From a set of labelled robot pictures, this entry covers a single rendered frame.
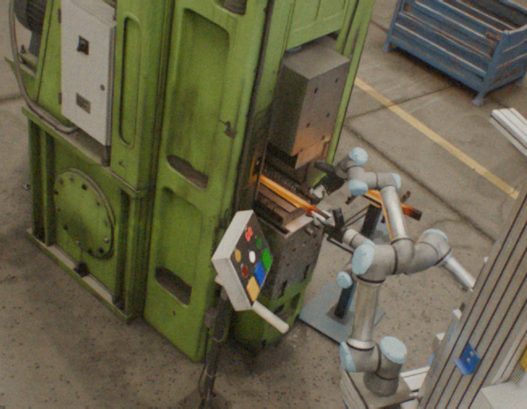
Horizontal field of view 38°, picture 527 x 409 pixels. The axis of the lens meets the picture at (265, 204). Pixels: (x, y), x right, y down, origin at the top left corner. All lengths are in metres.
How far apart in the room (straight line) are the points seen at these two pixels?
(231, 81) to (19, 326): 1.97
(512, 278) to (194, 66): 1.60
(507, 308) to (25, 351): 2.57
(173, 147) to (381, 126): 3.16
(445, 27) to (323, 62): 4.05
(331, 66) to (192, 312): 1.50
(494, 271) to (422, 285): 2.33
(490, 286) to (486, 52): 4.56
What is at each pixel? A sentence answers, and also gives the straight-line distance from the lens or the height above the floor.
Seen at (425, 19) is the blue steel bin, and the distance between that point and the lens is 7.44.
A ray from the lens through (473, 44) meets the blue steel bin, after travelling 7.20.
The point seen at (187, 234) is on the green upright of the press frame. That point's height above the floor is 0.75.
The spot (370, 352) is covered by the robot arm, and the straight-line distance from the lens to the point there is 3.09.
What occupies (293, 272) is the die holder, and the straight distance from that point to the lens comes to 3.99.
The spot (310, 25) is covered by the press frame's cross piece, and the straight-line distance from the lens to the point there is 3.31.
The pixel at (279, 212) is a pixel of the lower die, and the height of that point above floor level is 0.98.
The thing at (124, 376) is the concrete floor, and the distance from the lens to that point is 4.16.
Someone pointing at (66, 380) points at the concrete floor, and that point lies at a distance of 4.15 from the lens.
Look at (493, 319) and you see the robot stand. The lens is 2.81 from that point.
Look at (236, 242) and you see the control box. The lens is 3.15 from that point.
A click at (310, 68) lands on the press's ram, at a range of 3.28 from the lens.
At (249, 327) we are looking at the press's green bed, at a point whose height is 0.17.
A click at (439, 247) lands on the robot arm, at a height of 1.21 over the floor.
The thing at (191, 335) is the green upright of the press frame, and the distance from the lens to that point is 4.13.
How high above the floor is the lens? 3.28
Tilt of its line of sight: 38 degrees down
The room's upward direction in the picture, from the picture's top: 12 degrees clockwise
